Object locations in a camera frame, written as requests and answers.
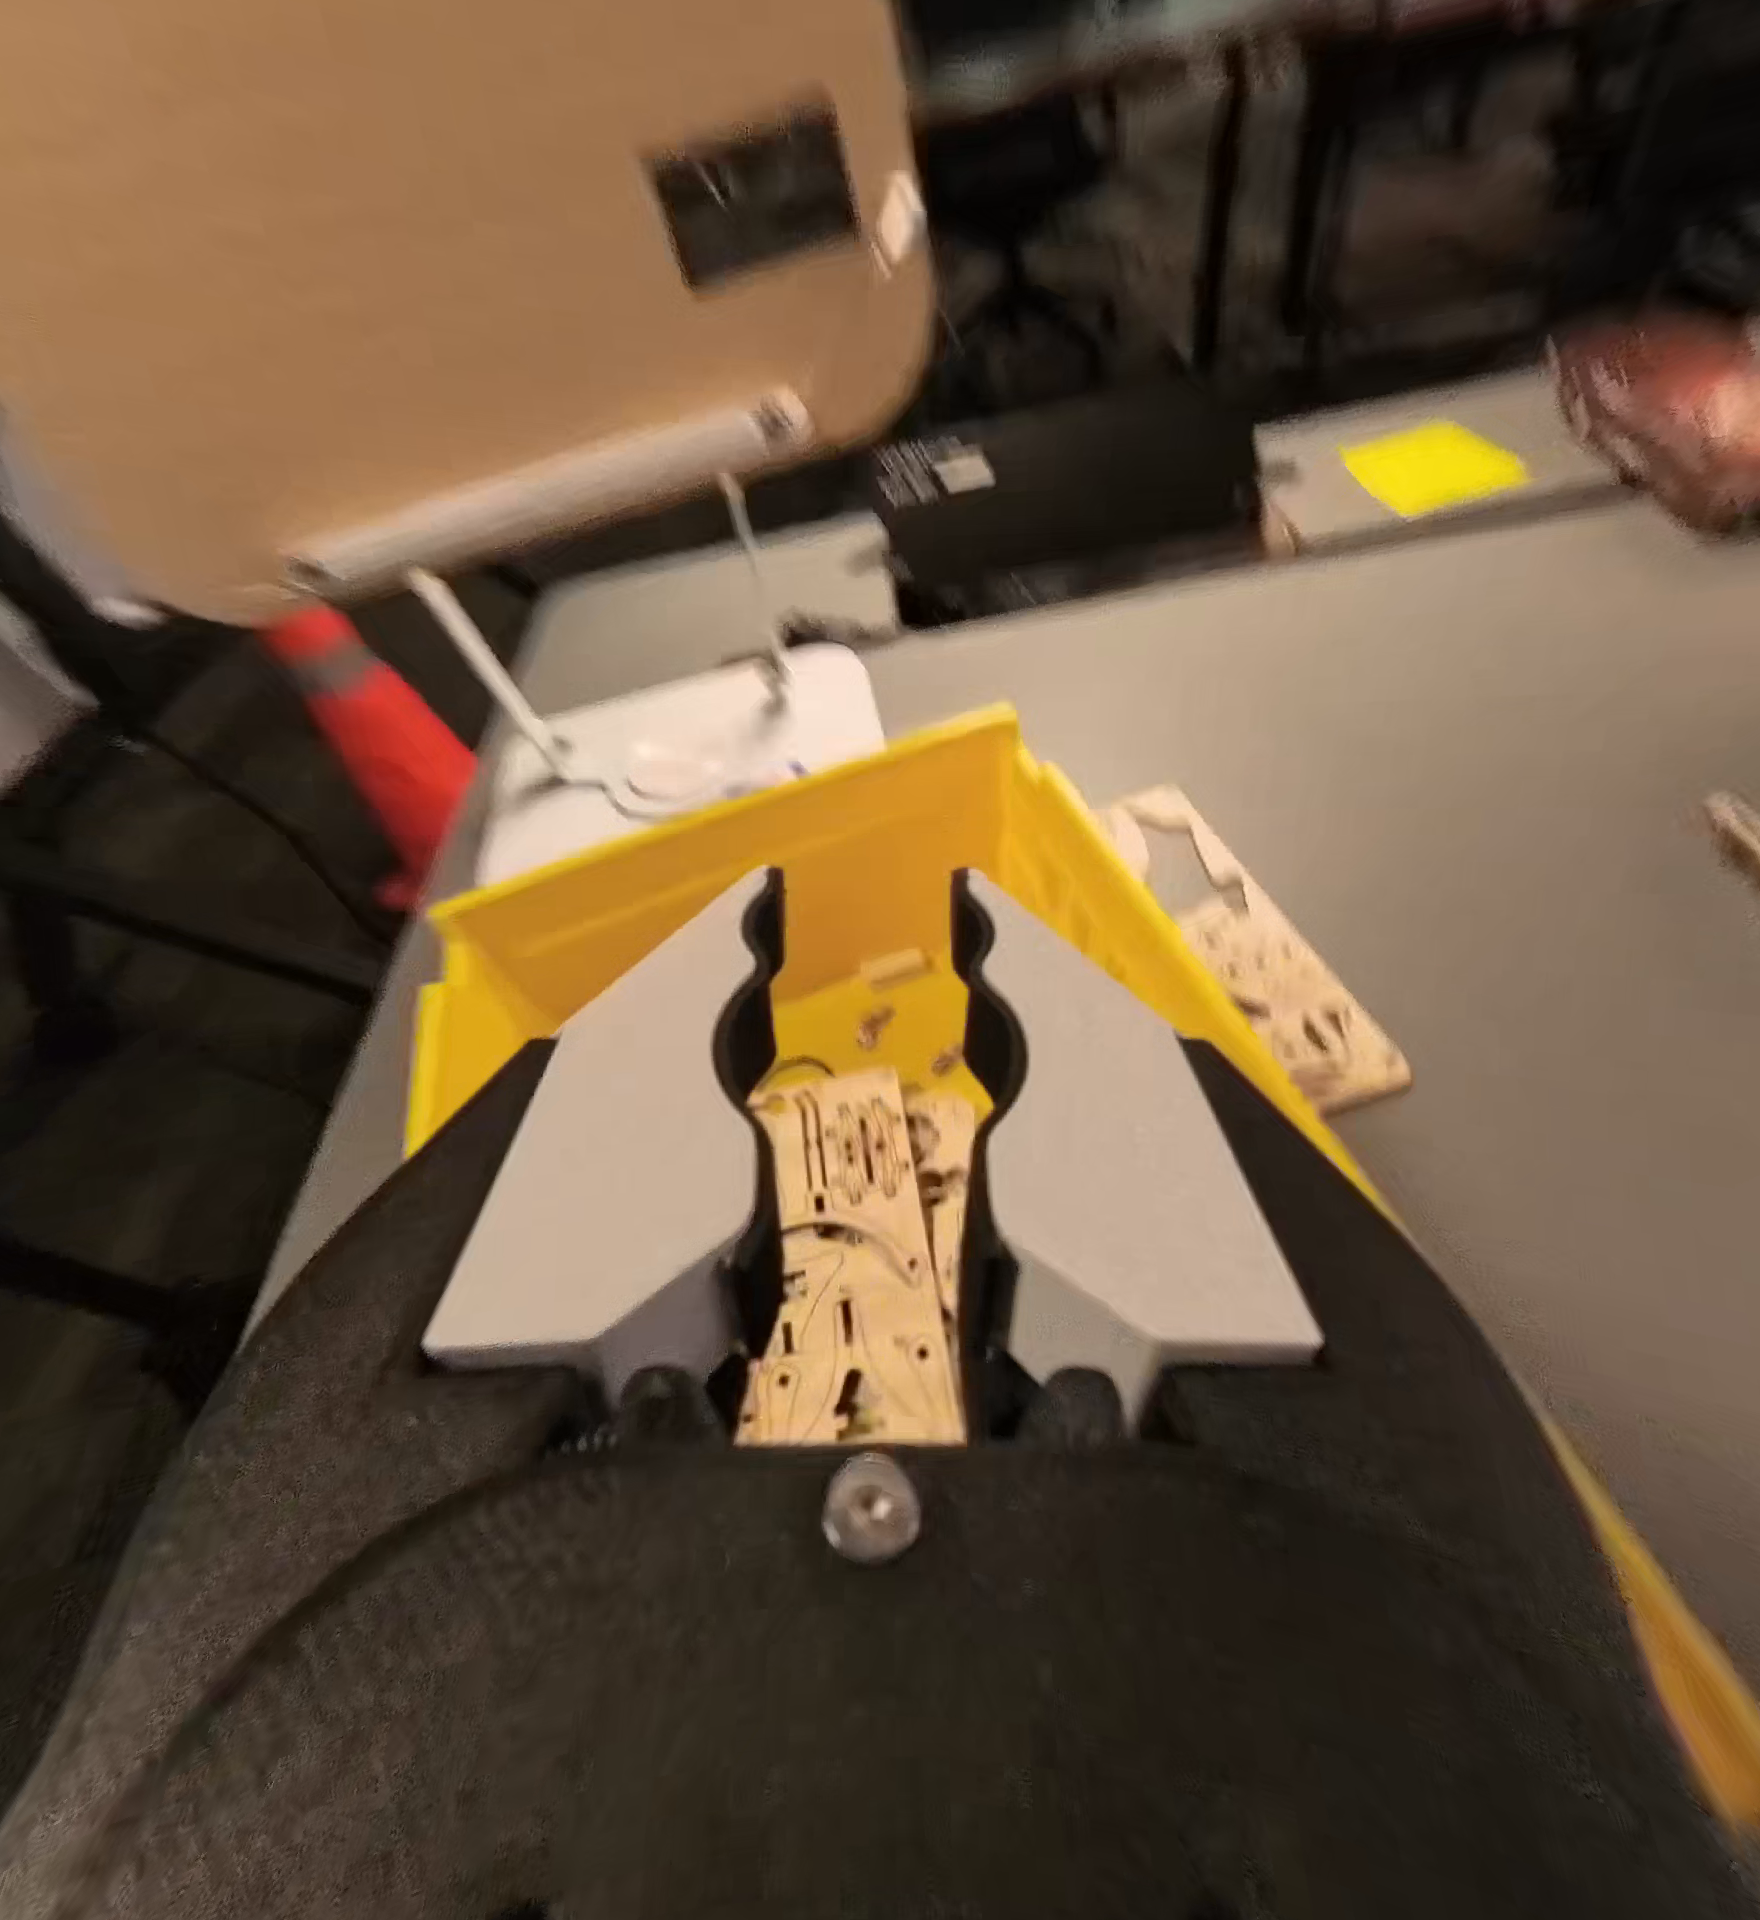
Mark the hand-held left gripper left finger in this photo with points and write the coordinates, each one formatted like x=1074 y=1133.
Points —
x=596 y=1200

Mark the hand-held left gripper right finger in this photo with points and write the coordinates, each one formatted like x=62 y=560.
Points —
x=1150 y=1200

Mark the wooden laser-cut parts sheet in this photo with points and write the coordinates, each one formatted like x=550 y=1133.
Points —
x=1267 y=958
x=832 y=1170

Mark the yellow plastic bin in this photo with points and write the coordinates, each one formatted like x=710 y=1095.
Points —
x=881 y=841

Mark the orange traffic cone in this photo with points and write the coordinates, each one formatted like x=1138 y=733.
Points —
x=385 y=735

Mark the white metal stand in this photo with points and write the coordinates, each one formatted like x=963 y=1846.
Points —
x=550 y=486

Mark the black flat box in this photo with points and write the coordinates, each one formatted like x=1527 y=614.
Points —
x=1091 y=480

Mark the yellow sticky note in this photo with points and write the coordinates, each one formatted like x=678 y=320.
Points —
x=1436 y=468

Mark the large cardboard box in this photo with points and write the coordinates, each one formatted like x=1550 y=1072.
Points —
x=372 y=271

